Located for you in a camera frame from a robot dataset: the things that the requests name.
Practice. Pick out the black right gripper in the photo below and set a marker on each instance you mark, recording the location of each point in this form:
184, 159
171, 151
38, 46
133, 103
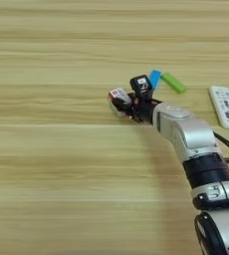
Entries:
143, 109

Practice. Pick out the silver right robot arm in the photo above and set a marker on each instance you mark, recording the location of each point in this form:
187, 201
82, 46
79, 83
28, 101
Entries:
186, 132

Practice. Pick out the blue rectangular block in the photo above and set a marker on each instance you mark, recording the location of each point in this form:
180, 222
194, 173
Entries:
155, 79

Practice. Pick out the green rectangular block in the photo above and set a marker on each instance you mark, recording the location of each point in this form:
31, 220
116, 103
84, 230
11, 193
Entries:
173, 82

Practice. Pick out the white remote control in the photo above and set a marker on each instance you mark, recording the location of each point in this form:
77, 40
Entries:
226, 106

